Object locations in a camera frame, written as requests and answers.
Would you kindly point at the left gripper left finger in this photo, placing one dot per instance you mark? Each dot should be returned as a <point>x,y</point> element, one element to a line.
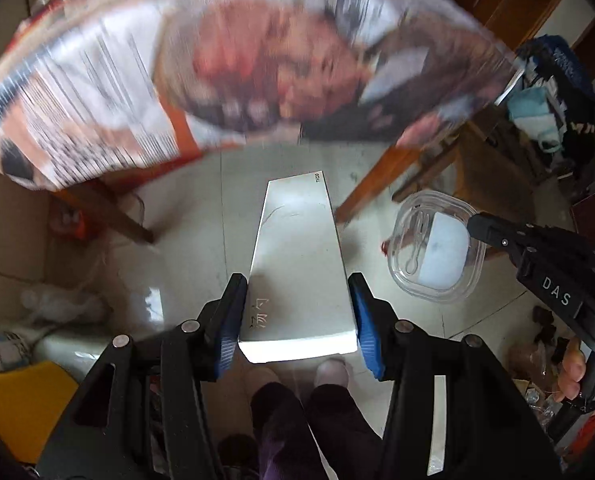
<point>104,432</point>

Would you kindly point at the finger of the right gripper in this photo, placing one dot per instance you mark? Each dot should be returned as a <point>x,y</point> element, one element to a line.
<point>516,239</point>

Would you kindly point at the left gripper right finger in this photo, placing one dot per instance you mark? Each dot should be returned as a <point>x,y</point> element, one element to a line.
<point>454,391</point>

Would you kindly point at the clear plastic container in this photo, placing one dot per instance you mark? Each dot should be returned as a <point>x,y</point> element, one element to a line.
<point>431,254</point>

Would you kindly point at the white long box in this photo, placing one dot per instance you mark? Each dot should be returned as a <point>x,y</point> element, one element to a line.
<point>298,305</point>

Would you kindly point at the person right hand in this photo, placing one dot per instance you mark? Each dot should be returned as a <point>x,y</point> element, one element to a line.
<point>572,372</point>

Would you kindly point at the yellow folder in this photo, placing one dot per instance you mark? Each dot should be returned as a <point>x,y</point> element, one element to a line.
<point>32,400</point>

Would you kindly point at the left pink shoe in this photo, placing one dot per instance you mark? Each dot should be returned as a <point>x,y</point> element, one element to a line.
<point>257,378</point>

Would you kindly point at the pink shoe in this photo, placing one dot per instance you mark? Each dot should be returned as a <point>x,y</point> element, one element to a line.
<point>257,378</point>
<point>332,372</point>

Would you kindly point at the right pink shoe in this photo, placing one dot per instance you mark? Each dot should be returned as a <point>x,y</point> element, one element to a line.
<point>332,372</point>

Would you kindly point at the light blue bag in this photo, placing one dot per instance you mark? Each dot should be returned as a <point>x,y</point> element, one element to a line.
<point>530,111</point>

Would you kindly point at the pile of dark clothes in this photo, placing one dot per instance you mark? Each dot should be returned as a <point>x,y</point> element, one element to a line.
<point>550,62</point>

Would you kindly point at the dark wooden leg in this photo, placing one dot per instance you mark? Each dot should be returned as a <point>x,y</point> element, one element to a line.
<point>98,200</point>

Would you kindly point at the printed newspaper tablecloth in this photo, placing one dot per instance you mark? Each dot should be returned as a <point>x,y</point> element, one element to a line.
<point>90,87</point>

